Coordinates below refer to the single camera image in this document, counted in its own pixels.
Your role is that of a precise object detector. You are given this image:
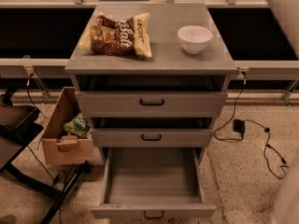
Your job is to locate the brown chip bag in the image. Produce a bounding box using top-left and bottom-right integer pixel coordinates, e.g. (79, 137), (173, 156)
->
(78, 13), (152, 58)

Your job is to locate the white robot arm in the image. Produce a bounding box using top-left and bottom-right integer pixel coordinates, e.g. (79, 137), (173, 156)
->
(266, 0), (299, 224)

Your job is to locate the grey drawer cabinet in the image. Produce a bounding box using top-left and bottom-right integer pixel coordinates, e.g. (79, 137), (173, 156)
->
(65, 3), (236, 161)

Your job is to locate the grey top drawer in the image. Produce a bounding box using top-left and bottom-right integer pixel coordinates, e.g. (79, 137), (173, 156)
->
(75, 91), (226, 118)

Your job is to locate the grey middle drawer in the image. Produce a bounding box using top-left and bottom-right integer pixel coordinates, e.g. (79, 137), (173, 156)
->
(91, 128), (213, 147)

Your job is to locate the green snack bag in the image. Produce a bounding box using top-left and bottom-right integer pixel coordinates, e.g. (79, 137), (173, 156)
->
(64, 113), (90, 138)

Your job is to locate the grey open bottom drawer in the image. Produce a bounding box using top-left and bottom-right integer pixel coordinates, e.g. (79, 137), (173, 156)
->
(91, 147), (216, 219)

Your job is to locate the white ceramic bowl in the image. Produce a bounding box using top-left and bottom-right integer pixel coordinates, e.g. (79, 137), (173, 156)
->
(178, 25), (213, 54)

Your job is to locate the black power adapter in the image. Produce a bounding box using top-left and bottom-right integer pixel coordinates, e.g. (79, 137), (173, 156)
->
(233, 119), (245, 133)

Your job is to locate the cardboard box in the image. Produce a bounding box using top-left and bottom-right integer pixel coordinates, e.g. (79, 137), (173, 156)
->
(42, 87), (93, 165)

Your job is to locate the black rolling stand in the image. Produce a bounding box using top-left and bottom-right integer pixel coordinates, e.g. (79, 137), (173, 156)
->
(0, 89), (90, 224)

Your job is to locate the black cable at left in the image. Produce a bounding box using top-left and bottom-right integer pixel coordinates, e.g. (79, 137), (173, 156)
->
(25, 72), (67, 224)

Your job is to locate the black floor cable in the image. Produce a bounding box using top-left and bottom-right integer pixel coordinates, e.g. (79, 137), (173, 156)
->
(213, 70), (289, 180)

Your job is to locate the grey wall rail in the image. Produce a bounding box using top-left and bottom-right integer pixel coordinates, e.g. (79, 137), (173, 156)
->
(0, 59), (299, 80)

